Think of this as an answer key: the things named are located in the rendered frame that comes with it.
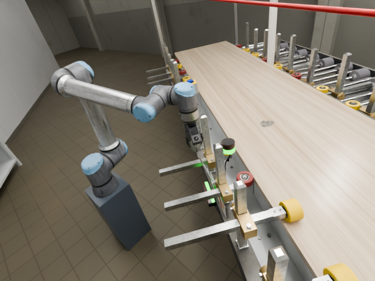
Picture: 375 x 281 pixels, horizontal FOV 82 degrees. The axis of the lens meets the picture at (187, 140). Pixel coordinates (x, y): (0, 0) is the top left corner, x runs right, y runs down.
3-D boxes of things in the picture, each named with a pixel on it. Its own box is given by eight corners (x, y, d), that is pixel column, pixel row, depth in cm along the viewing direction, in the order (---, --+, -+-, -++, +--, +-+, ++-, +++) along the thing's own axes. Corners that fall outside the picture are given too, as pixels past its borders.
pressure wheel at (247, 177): (240, 199, 107) (240, 184, 101) (234, 188, 114) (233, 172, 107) (255, 195, 108) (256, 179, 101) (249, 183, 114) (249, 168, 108)
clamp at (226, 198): (223, 203, 105) (222, 196, 102) (215, 183, 116) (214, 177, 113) (234, 199, 105) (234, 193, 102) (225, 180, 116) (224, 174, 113)
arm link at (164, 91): (143, 91, 100) (166, 93, 94) (157, 81, 107) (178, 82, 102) (149, 109, 105) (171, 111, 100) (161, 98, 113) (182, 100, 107)
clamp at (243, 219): (243, 240, 79) (242, 233, 76) (229, 210, 90) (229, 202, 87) (258, 236, 79) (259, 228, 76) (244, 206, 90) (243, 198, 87)
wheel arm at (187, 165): (160, 178, 126) (159, 173, 124) (160, 174, 129) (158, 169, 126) (232, 159, 129) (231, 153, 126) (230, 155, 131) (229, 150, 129)
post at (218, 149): (222, 213, 122) (215, 147, 94) (221, 208, 125) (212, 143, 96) (229, 211, 122) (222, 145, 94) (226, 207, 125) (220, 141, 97)
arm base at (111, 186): (101, 202, 148) (95, 192, 142) (89, 189, 160) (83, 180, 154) (124, 184, 158) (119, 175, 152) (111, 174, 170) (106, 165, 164)
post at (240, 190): (240, 256, 101) (236, 187, 73) (237, 248, 104) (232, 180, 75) (247, 253, 101) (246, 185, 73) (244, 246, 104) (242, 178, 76)
